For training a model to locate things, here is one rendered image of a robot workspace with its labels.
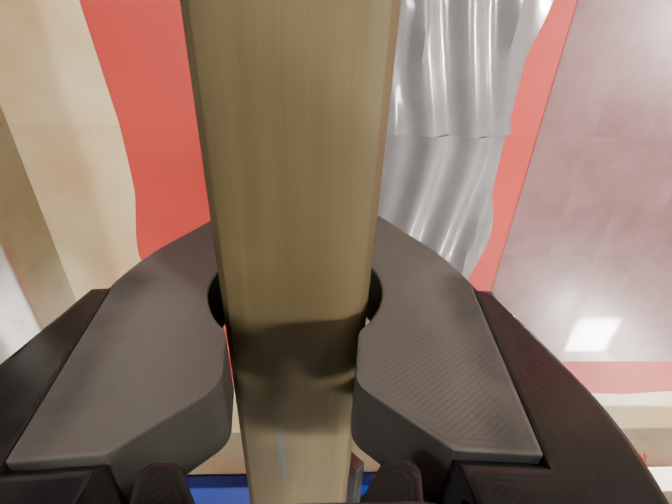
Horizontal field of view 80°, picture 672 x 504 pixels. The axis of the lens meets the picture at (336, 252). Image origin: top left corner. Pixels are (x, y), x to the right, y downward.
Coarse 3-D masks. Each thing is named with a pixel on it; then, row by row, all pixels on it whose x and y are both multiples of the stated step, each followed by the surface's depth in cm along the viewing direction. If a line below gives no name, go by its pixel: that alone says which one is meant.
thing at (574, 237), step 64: (128, 128) 20; (192, 128) 21; (192, 192) 22; (512, 192) 23; (576, 192) 23; (640, 192) 23; (512, 256) 25; (576, 256) 26; (640, 256) 26; (576, 320) 29; (640, 320) 29; (640, 384) 32
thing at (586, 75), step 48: (96, 0) 18; (144, 0) 18; (576, 0) 18; (624, 0) 18; (96, 48) 19; (144, 48) 19; (576, 48) 19; (624, 48) 19; (144, 96) 20; (192, 96) 20; (528, 96) 20; (576, 96) 20; (624, 96) 20
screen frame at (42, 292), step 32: (0, 128) 20; (0, 160) 20; (0, 192) 20; (32, 192) 22; (0, 224) 20; (32, 224) 22; (0, 256) 20; (32, 256) 22; (0, 288) 21; (32, 288) 22; (64, 288) 25; (0, 320) 22; (32, 320) 22; (0, 352) 24; (224, 448) 33; (352, 448) 33; (640, 448) 34
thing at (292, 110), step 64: (192, 0) 5; (256, 0) 5; (320, 0) 5; (384, 0) 5; (192, 64) 6; (256, 64) 5; (320, 64) 5; (384, 64) 6; (256, 128) 6; (320, 128) 6; (384, 128) 6; (256, 192) 6; (320, 192) 6; (256, 256) 7; (320, 256) 7; (256, 320) 8; (320, 320) 8; (256, 384) 9; (320, 384) 9; (256, 448) 10; (320, 448) 10
